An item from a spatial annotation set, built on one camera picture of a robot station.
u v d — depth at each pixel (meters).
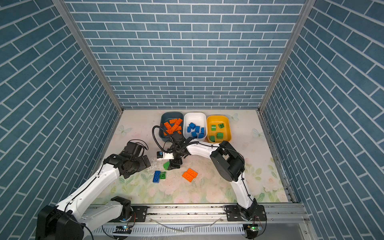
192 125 1.08
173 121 1.12
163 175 0.86
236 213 0.74
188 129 1.06
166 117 1.12
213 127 1.08
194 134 1.04
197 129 1.05
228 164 0.52
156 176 0.85
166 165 0.90
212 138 1.00
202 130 1.05
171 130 1.05
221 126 1.08
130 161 0.60
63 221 0.38
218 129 1.08
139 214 0.74
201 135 1.02
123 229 0.72
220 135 1.05
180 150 0.69
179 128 1.08
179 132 1.06
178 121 1.12
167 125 1.08
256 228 0.70
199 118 1.12
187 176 0.87
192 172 0.87
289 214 0.76
